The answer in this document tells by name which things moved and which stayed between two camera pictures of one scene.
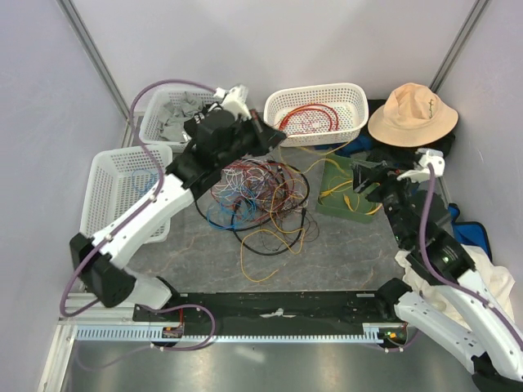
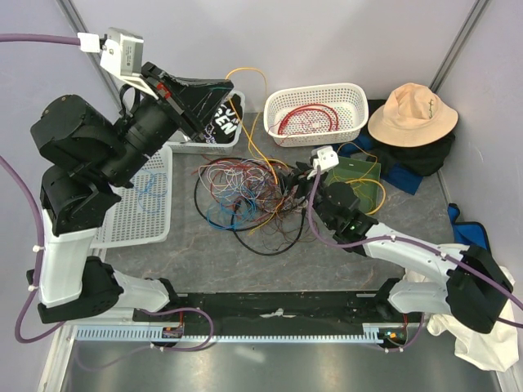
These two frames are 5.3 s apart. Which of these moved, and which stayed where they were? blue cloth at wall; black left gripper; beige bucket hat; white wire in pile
Moved: black left gripper
Stayed: beige bucket hat; blue cloth at wall; white wire in pile
